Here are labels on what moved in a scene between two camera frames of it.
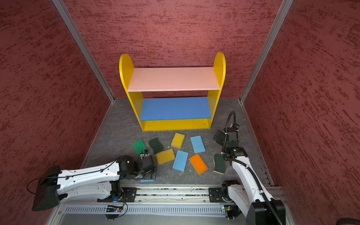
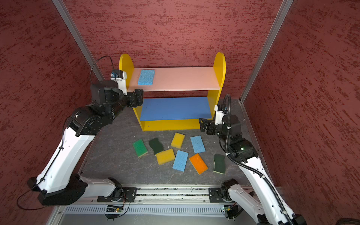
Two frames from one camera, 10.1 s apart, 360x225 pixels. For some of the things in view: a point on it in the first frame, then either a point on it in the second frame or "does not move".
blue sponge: [180, 161] does not move
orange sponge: [198, 163] does not move
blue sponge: [198, 144] does not move
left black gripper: [153, 175] -> [137, 97]
